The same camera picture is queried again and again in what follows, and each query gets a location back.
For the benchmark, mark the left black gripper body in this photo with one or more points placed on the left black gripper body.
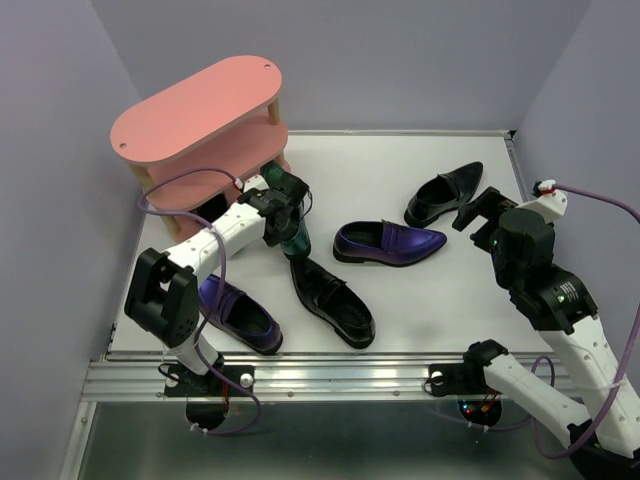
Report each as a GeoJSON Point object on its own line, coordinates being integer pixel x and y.
{"type": "Point", "coordinates": [267, 244]}

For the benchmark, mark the green loafer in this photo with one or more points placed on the green loafer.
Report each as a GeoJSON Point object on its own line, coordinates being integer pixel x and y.
{"type": "Point", "coordinates": [285, 215]}
{"type": "Point", "coordinates": [212, 209]}

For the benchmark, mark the purple loafer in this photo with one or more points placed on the purple loafer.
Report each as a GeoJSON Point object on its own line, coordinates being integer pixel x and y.
{"type": "Point", "coordinates": [234, 312]}
{"type": "Point", "coordinates": [385, 243]}

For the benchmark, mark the glossy black loafer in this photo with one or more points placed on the glossy black loafer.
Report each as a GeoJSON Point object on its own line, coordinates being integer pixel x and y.
{"type": "Point", "coordinates": [329, 298]}

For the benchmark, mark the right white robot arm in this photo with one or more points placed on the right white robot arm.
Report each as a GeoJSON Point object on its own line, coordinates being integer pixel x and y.
{"type": "Point", "coordinates": [562, 311]}

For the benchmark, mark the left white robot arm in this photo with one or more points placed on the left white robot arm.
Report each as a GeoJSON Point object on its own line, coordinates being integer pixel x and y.
{"type": "Point", "coordinates": [163, 296]}

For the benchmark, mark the pink three-tier shoe shelf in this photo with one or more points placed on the pink three-tier shoe shelf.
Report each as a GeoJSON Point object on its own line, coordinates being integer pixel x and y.
{"type": "Point", "coordinates": [189, 141]}

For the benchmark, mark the matte black loafer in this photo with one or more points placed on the matte black loafer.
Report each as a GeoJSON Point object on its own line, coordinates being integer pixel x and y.
{"type": "Point", "coordinates": [446, 192]}

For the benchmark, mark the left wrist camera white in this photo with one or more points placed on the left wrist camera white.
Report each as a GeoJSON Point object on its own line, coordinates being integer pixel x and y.
{"type": "Point", "coordinates": [255, 182]}

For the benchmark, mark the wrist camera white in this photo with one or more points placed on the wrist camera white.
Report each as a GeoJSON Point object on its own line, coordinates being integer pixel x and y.
{"type": "Point", "coordinates": [255, 182]}
{"type": "Point", "coordinates": [549, 202]}

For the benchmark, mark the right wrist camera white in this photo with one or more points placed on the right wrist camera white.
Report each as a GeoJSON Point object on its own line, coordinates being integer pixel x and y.
{"type": "Point", "coordinates": [549, 202]}

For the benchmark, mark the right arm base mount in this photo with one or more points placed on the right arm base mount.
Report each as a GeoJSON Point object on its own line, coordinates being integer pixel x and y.
{"type": "Point", "coordinates": [466, 377]}

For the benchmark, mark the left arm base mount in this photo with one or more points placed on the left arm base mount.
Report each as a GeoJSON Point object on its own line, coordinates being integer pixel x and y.
{"type": "Point", "coordinates": [180, 382]}

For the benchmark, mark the aluminium front rail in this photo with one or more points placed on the aluminium front rail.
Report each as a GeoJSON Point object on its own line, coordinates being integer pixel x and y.
{"type": "Point", "coordinates": [282, 378]}

